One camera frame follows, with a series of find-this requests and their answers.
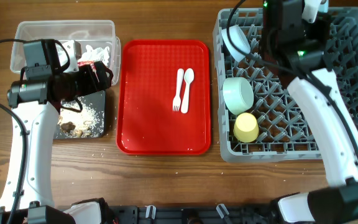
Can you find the red strawberry cake wrapper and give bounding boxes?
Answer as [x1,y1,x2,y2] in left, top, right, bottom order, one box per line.
[77,61,99,82]

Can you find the rice and food scraps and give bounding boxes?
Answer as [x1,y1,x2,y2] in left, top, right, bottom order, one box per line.
[54,105,105,139]

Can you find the white tissue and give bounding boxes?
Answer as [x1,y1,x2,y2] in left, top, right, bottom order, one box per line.
[78,45,110,65]

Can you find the white plastic fork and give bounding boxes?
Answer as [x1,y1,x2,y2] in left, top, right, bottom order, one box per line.
[172,68,185,111]

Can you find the white plastic spoon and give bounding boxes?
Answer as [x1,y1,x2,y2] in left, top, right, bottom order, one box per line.
[181,68,195,114]

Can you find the mint green bowl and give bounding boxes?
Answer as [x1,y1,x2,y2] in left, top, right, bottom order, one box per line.
[223,77,254,115]

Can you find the light blue bowl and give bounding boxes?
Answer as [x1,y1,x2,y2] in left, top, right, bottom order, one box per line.
[222,25,250,62]

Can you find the yellow plastic cup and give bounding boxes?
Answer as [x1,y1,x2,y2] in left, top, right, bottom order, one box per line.
[233,113,259,143]

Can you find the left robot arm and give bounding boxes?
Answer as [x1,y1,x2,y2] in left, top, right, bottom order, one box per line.
[0,39,116,223]

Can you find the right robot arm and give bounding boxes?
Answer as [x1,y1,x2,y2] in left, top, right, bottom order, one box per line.
[255,0,358,223]

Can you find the black food waste tray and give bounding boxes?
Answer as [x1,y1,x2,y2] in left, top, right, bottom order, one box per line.
[54,91,106,139]

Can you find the clear plastic waste bin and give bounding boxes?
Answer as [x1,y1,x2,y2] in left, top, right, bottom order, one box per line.
[15,20,121,85]

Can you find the grey dishwasher rack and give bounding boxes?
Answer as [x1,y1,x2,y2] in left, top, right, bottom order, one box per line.
[213,7,358,162]

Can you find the red plastic tray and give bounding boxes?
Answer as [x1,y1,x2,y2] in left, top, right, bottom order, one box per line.
[116,40,211,156]

